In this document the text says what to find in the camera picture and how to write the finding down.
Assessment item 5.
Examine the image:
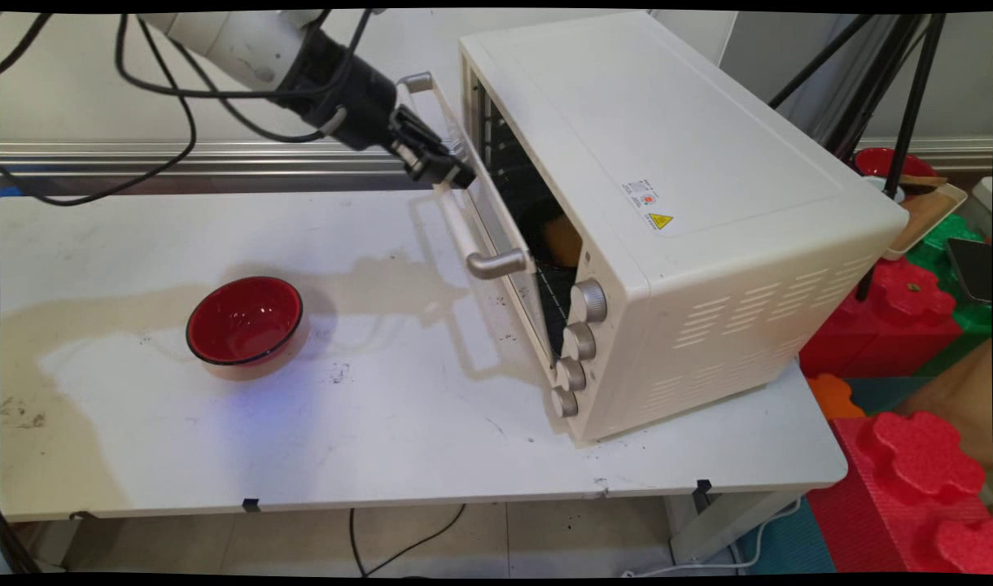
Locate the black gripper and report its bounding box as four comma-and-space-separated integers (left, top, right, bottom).
280, 29, 478, 190

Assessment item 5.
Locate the glass oven door with handle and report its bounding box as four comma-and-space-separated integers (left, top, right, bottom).
396, 71, 564, 364

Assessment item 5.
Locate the bread in oven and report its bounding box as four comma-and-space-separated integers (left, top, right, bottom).
542, 213, 584, 269

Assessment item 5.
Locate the large silver oven knob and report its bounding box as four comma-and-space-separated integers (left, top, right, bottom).
572, 278, 609, 324

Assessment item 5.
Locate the red bowl with black rim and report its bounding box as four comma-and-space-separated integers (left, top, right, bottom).
186, 276, 306, 367

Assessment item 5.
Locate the cream toaster oven body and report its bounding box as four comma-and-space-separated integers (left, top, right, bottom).
459, 11, 910, 448

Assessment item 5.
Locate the red bowl on tray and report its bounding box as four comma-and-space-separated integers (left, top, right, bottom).
854, 147, 939, 180

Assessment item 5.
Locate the orange foam block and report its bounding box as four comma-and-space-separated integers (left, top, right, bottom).
806, 374, 867, 421

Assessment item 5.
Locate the white table leg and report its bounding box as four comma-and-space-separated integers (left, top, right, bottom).
667, 490, 803, 567

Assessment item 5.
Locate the black tripod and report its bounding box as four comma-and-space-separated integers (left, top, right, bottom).
769, 12, 950, 304

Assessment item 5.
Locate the wooden tray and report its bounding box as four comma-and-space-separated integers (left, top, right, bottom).
881, 183, 969, 262

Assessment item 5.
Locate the teal foam block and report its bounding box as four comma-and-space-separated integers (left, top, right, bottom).
843, 377, 934, 417

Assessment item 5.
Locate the blue floor mat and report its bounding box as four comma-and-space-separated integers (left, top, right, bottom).
736, 496, 837, 575

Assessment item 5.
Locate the black tablet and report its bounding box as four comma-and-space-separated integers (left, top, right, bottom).
946, 238, 993, 306

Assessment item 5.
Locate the green foam block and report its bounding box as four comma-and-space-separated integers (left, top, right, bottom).
906, 213, 993, 377

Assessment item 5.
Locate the large red foam block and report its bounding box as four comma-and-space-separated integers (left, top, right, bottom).
806, 411, 993, 575

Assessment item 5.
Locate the aluminium rail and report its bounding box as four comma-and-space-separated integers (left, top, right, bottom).
0, 138, 432, 195

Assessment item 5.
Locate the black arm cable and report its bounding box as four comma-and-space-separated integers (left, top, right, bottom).
0, 10, 387, 207

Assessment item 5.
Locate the black floor cable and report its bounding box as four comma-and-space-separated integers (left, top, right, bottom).
349, 504, 468, 578

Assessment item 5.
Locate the white floor cable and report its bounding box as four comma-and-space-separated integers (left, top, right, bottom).
623, 498, 803, 578

